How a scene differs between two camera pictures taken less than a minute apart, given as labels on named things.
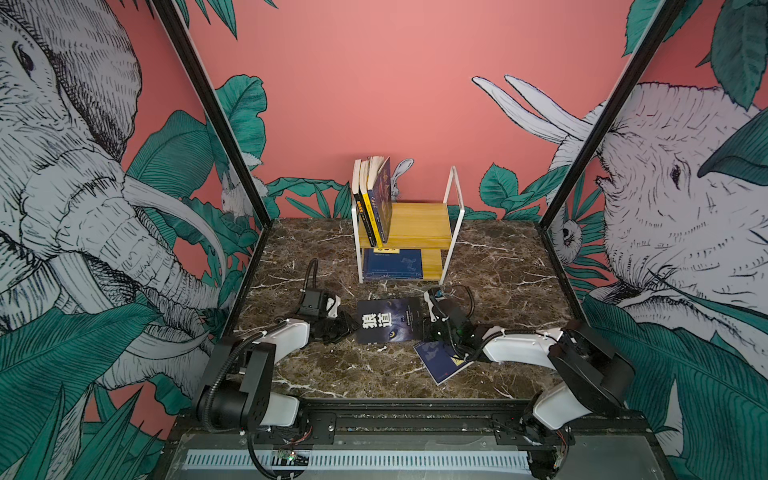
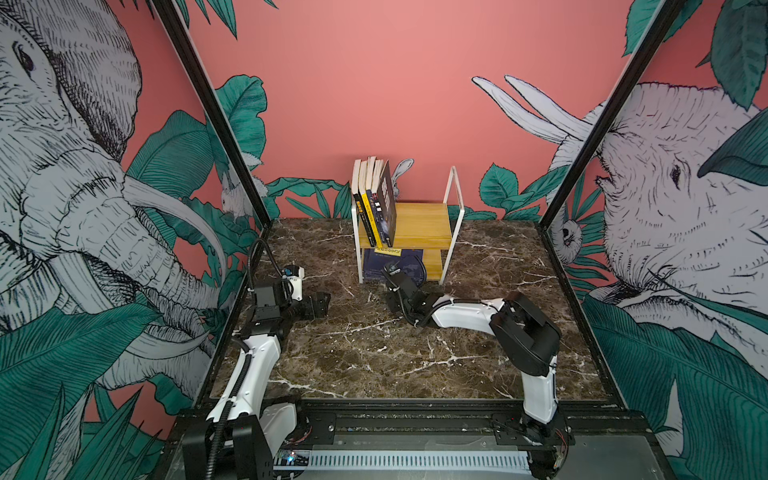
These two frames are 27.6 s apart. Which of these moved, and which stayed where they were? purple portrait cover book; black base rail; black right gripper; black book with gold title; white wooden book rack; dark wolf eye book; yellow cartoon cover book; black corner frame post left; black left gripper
Moved: dark wolf eye book; black right gripper; purple portrait cover book; black left gripper
Stayed: yellow cartoon cover book; black book with gold title; white wooden book rack; black base rail; black corner frame post left
